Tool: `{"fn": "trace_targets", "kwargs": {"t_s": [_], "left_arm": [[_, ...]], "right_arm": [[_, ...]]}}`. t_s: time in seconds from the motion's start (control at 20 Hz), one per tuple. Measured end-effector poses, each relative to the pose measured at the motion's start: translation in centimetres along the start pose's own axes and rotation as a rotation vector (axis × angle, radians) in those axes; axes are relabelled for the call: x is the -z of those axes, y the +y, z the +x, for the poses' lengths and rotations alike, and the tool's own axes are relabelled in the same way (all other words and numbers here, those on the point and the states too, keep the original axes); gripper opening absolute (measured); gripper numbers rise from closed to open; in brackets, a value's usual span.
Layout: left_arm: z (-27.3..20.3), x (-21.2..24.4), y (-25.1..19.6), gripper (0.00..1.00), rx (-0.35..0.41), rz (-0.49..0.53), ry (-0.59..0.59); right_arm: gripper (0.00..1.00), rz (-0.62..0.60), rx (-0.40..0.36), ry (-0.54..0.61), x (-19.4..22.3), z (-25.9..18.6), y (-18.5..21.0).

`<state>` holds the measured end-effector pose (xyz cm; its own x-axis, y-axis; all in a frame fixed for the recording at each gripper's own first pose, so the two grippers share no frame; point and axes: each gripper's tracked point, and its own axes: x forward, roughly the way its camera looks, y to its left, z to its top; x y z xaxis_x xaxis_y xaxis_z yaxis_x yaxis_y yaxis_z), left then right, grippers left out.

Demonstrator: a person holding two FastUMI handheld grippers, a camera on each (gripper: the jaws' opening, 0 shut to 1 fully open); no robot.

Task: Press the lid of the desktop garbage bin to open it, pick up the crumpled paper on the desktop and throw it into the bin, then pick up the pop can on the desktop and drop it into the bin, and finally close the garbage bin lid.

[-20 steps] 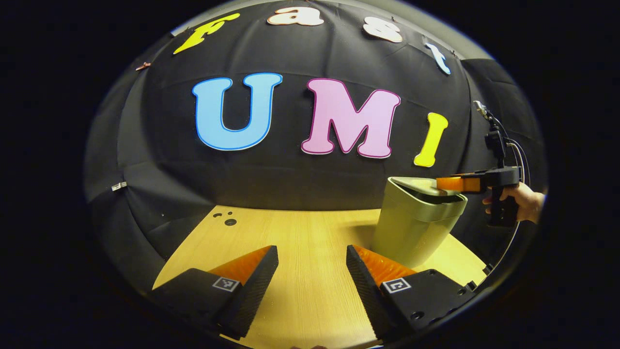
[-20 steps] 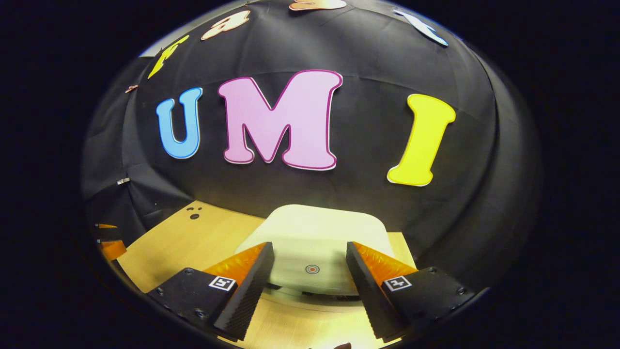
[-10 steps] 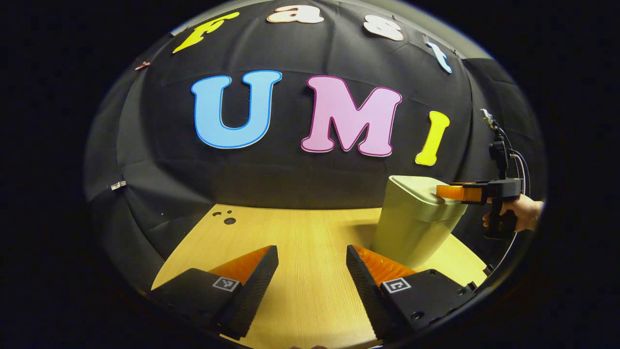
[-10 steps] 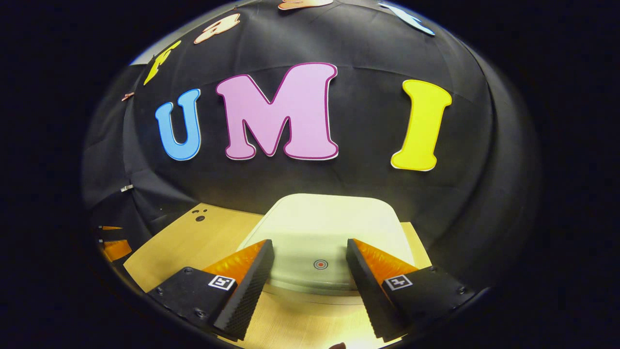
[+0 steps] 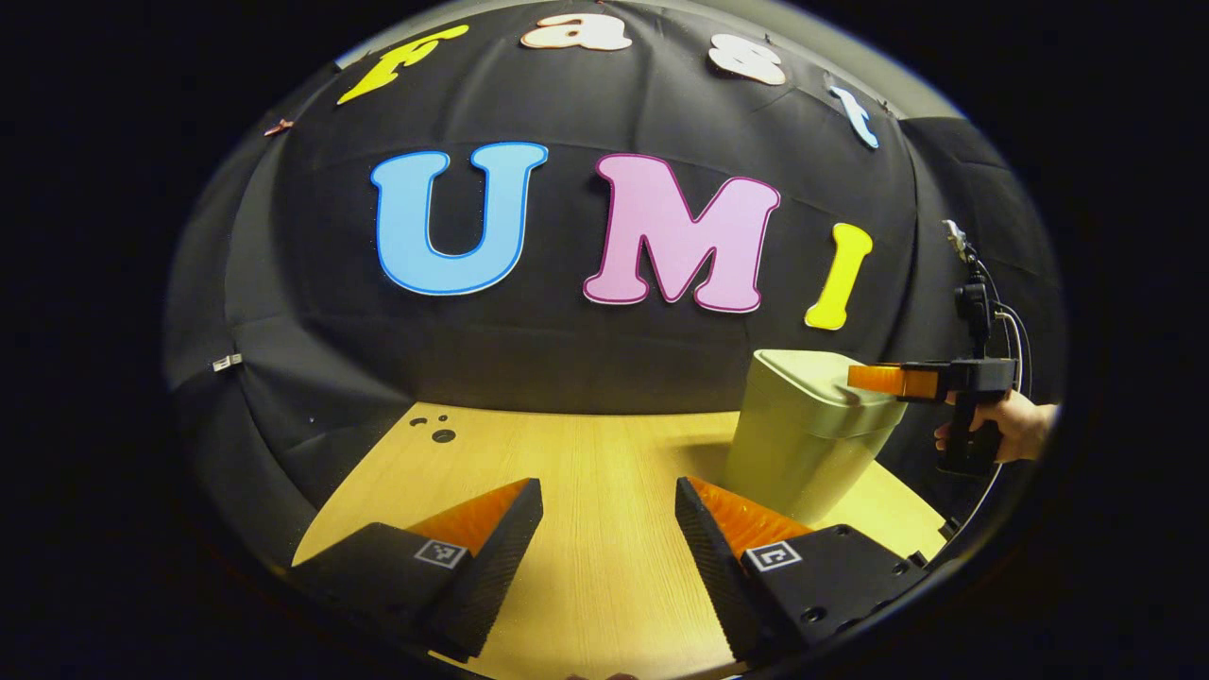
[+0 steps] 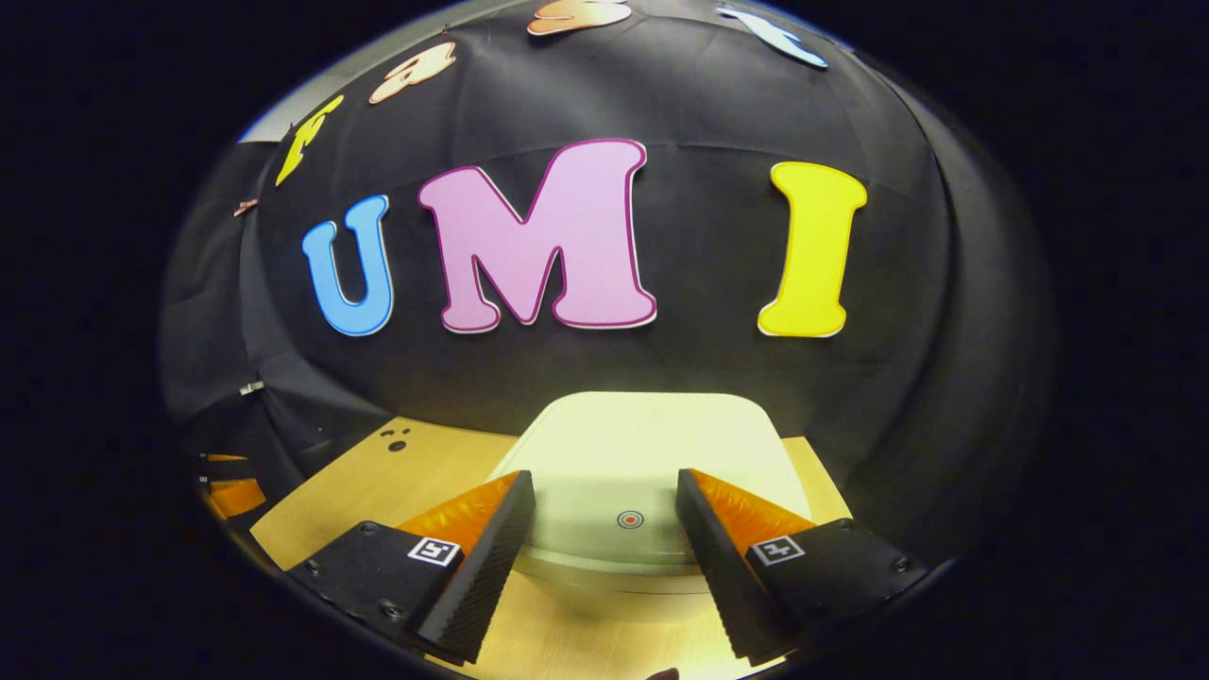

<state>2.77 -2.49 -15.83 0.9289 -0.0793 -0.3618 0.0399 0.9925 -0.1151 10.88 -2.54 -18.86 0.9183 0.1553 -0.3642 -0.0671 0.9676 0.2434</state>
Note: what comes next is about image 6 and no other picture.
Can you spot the pale green garbage bin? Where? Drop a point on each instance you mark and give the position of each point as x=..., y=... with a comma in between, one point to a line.
x=642, y=444

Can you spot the wooden desktop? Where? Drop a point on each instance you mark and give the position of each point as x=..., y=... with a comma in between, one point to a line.
x=349, y=491

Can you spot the black backdrop cloth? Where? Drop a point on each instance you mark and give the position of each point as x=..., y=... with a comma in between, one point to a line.
x=699, y=368

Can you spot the small copper clip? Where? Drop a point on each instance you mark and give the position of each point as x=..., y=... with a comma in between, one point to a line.
x=246, y=207

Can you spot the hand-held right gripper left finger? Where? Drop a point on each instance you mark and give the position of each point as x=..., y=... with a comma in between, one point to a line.
x=486, y=567

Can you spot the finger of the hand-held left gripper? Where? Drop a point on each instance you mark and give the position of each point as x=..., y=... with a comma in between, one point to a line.
x=227, y=467
x=238, y=496

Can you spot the small white clip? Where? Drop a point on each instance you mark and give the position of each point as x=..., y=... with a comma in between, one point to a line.
x=251, y=387

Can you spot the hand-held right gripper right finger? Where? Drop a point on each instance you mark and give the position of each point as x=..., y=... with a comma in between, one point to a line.
x=723, y=567

